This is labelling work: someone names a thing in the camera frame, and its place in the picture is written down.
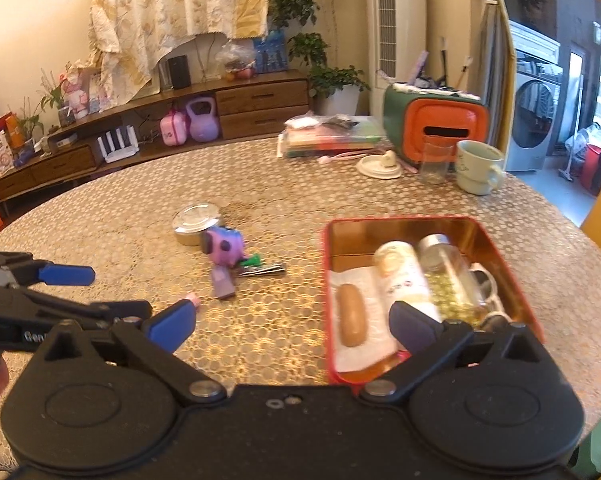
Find blue picture frame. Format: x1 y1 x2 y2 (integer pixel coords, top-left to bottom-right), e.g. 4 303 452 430
253 30 287 75

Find round metal tin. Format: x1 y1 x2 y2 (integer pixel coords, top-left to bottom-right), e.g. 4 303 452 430
173 203 224 247

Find packaged sausage bread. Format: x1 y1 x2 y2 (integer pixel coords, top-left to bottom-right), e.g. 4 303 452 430
328 266 411 373

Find potted green plant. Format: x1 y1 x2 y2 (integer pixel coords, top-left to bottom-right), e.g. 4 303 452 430
268 0 372 117

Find wooden media cabinet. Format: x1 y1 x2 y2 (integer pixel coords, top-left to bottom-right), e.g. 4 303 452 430
0 69 314 221

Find glass jar of gold beads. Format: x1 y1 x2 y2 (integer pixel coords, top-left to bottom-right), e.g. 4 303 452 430
418 234 489 331

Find black speaker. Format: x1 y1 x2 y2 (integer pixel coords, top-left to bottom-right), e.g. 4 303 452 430
166 55 192 91

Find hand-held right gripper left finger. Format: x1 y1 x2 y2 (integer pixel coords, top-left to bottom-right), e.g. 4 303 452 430
35 300 228 406

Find white sunglasses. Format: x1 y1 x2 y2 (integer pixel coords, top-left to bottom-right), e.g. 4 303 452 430
468 262 511 333

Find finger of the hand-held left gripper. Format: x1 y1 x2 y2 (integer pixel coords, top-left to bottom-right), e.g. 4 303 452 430
10 289 154 332
0 251 96 288

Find purple kettlebell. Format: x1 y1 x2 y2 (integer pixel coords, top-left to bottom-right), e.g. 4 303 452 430
185 97 220 142

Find pale green cup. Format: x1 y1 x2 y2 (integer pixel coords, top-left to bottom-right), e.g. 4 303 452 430
455 140 506 196

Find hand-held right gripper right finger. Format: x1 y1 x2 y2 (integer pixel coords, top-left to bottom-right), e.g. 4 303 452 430
361 301 549 403

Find white washing machine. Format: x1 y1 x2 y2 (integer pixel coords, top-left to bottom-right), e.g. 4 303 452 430
508 20 564 173

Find white tower air conditioner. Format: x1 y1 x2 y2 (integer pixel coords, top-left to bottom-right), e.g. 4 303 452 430
365 0 431 116

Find pink plush doll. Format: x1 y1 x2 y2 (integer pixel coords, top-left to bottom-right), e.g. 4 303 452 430
60 67 91 118

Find metal nail clipper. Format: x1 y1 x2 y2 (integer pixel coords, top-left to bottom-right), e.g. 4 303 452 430
238 262 287 278

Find white router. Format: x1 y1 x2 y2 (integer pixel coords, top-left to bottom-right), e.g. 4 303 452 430
96 127 140 163

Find red tin box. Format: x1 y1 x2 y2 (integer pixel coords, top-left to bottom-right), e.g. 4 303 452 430
323 216 544 386

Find dark plastic bag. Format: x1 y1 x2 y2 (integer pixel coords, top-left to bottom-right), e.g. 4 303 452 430
321 115 359 131

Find pink pen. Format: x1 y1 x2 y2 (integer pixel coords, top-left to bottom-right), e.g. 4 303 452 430
319 152 376 164

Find green and orange tissue box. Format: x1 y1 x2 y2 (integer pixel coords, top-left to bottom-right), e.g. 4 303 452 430
383 82 490 171

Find white lid dish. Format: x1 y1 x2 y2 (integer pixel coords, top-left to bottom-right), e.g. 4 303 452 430
355 151 402 179

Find pale green chair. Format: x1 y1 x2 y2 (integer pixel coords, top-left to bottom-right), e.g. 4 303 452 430
568 400 601 480

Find purple round toy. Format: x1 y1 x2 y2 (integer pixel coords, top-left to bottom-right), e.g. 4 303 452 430
200 226 248 267

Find small purple case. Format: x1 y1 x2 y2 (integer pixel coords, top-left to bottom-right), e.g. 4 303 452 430
211 264 237 302

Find white stick appliance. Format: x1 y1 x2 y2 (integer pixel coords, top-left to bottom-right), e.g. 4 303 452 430
558 125 589 181

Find red bin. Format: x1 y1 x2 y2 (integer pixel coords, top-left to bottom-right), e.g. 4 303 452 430
581 144 601 196

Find plastic bag of fruit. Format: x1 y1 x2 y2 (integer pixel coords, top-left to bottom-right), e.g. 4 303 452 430
215 40 257 82

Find stack of books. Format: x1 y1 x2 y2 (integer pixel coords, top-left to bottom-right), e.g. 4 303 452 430
278 115 389 159

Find small pink case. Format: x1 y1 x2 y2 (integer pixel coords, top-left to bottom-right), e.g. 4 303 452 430
159 108 190 147

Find white bottle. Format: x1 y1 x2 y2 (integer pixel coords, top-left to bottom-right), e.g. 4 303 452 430
373 241 444 326

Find clear drinking glass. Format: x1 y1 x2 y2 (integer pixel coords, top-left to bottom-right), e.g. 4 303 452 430
421 135 454 184

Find orange gift bag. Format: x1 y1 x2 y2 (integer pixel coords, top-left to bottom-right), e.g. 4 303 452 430
3 112 26 150

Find floral cloth cover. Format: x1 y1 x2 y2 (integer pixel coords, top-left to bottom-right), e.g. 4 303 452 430
88 0 276 96

